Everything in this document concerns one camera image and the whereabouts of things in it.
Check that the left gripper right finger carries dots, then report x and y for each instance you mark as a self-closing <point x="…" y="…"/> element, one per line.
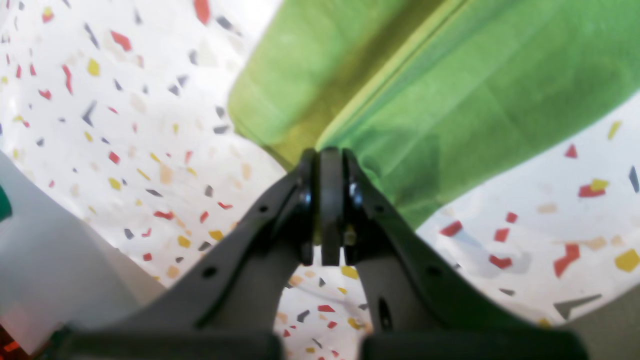
<point x="421" y="308"/>

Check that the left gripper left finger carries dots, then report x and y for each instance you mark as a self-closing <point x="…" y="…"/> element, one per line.
<point x="224" y="308"/>

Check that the green t-shirt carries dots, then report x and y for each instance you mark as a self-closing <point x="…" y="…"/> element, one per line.
<point x="435" y="96"/>

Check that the terrazzo patterned tablecloth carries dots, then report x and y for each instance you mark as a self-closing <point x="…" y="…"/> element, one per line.
<point x="118" y="111"/>

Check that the green tape roll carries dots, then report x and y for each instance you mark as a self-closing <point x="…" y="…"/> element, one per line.
<point x="5" y="206"/>

